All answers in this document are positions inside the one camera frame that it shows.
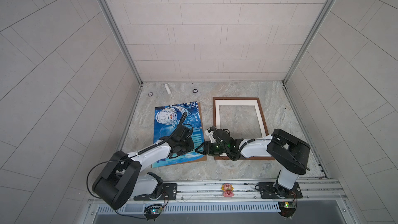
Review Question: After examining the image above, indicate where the white vented cable duct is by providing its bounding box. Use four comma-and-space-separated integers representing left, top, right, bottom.
97, 202, 281, 215

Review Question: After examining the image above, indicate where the pink toy figure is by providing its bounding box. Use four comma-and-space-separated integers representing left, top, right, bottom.
221, 183, 234, 198

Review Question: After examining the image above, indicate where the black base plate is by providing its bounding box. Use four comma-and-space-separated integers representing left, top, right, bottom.
255, 182, 303, 199
133, 183, 177, 201

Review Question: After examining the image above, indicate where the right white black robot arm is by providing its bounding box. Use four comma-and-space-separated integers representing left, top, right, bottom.
195, 127, 311, 200

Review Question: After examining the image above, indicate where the white cylinder tube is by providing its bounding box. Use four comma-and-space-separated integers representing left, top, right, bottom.
164, 84, 172, 94

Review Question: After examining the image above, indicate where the brown wooden picture frame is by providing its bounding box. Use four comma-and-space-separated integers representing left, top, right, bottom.
213, 97, 274, 161

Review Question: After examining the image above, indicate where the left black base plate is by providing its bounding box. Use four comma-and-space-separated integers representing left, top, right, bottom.
133, 183, 177, 201

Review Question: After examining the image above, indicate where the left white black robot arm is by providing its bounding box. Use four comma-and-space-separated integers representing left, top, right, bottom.
91, 125, 194, 210

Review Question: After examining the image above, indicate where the blue poster photo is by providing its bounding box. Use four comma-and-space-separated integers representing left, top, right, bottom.
151, 101, 206, 168

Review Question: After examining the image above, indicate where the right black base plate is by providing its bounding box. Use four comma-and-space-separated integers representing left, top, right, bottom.
255, 182, 303, 199

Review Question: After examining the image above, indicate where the left green circuit board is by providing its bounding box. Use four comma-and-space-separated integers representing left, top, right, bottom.
144, 204, 164, 220

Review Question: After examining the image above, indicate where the aluminium front rail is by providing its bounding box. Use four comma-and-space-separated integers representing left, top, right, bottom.
124, 178, 348, 205

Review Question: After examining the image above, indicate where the cream white mat board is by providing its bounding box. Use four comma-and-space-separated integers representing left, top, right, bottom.
213, 97, 268, 138

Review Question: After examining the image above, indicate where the green circuit board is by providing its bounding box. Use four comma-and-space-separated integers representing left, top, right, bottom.
278, 202, 296, 218
144, 204, 164, 220

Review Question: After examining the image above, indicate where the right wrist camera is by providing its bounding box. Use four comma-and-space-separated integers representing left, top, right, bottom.
205, 126, 219, 143

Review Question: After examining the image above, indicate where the right green circuit board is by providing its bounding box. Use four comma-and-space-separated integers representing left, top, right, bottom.
278, 202, 296, 218

